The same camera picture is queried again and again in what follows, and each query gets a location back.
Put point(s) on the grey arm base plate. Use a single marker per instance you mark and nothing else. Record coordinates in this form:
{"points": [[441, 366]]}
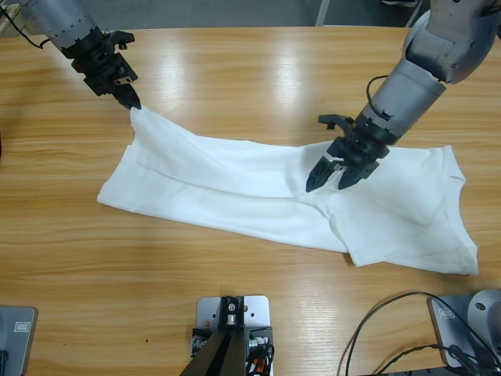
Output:
{"points": [[19, 352], [440, 333]]}

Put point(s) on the black clamp with silver knob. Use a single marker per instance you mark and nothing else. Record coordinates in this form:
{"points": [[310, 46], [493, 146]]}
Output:
{"points": [[200, 344], [258, 340]]}

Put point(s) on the white t-shirt with black logo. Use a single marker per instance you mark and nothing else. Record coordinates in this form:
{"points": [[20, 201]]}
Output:
{"points": [[254, 192]]}

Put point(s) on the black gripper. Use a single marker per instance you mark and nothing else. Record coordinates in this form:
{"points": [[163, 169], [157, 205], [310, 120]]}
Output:
{"points": [[99, 62], [364, 149]]}

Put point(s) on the black gripper side bracket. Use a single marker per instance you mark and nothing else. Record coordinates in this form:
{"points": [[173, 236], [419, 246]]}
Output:
{"points": [[332, 118], [123, 37]]}

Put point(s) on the white metal pole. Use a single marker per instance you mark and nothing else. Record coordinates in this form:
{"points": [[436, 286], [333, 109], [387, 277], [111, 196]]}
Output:
{"points": [[321, 11]]}

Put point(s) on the black sneaker with white sole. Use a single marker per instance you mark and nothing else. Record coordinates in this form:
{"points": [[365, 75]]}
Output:
{"points": [[399, 2]]}

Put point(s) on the wooden pallet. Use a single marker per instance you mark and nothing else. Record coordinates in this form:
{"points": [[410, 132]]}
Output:
{"points": [[8, 23]]}

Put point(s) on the white mount block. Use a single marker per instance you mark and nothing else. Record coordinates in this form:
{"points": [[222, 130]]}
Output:
{"points": [[258, 309]]}

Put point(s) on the dark camera post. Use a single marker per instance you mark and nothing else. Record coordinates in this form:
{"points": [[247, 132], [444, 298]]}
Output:
{"points": [[223, 360]]}

